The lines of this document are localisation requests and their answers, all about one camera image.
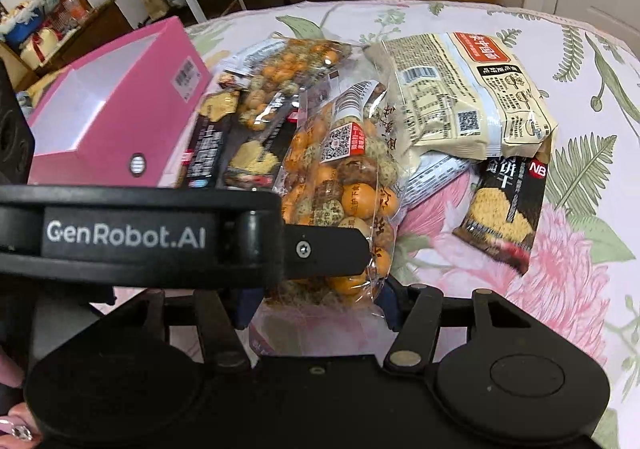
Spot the clear bag of orange nuts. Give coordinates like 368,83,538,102
220,36,369,130
251,78,417,330

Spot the wooden cabinet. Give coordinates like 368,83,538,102
0,0,134,92

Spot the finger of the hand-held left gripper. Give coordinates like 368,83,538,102
284,224,372,286

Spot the pink cardboard box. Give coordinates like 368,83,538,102
27,16,214,190

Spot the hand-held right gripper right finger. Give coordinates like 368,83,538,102
377,276,533,373

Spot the person's left hand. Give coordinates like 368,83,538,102
0,347,38,448

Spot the black biscuit packet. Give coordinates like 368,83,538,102
182,88,242,190
452,149,551,278
222,93,302,192

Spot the white snack packet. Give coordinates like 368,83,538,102
400,153,474,220

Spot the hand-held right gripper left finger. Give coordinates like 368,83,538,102
98,287,259,376

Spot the cream gift box red ribbon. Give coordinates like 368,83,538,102
19,26,57,70

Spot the floral printed blanket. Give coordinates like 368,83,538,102
185,0,640,449

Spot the blue container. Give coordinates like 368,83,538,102
2,9,42,48

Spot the cream noodle packet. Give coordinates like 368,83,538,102
364,31,559,162

